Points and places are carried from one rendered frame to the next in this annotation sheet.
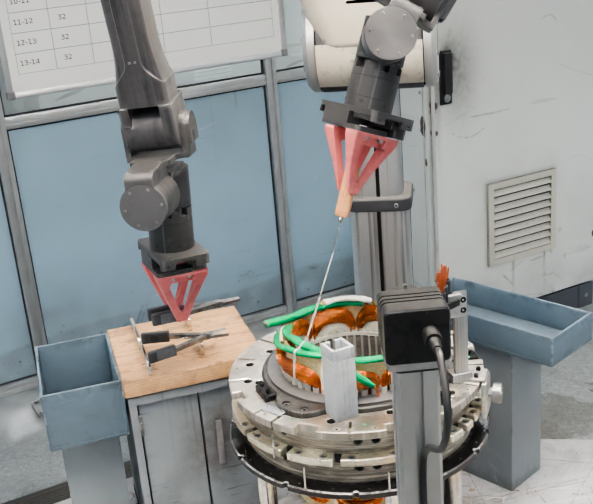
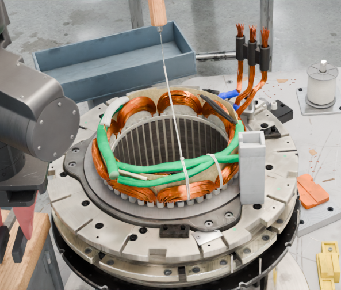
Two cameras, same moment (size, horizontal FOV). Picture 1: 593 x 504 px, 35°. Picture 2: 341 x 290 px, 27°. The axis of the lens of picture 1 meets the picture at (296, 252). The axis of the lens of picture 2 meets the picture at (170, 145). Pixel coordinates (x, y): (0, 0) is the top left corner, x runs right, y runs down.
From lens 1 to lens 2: 0.92 m
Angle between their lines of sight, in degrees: 56
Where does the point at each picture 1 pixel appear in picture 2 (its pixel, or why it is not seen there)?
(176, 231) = not seen: hidden behind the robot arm
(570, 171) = not seen: outside the picture
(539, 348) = (184, 65)
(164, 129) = not seen: outside the picture
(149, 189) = (60, 102)
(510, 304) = (99, 48)
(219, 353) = (9, 246)
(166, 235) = (14, 153)
